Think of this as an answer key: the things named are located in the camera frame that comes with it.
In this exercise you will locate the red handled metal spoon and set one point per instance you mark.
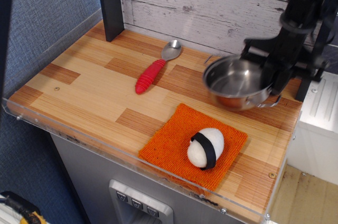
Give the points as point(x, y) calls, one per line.
point(171, 51)

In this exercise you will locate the clear acrylic table guard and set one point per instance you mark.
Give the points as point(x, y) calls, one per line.
point(88, 94)

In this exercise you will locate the silver steel pot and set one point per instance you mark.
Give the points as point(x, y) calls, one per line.
point(235, 84)

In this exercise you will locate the white plush sushi black band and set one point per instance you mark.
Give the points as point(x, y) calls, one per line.
point(205, 148)

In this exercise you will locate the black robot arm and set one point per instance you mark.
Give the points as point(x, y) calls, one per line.
point(303, 16)

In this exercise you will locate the silver dispenser button panel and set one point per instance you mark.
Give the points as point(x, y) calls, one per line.
point(132, 206)

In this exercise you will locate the black right upright post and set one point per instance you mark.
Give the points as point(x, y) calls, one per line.
point(326, 44)

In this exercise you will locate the orange knitted rag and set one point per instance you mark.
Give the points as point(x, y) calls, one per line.
point(167, 149)

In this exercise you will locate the grey toy fridge cabinet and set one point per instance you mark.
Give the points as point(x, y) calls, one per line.
point(91, 172)

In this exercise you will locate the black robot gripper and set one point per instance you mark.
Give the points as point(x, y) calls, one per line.
point(283, 57)

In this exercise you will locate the yellow black object bottom left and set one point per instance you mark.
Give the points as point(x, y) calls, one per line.
point(15, 209)

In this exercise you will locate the white side counter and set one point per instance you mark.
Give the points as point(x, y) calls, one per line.
point(313, 148)

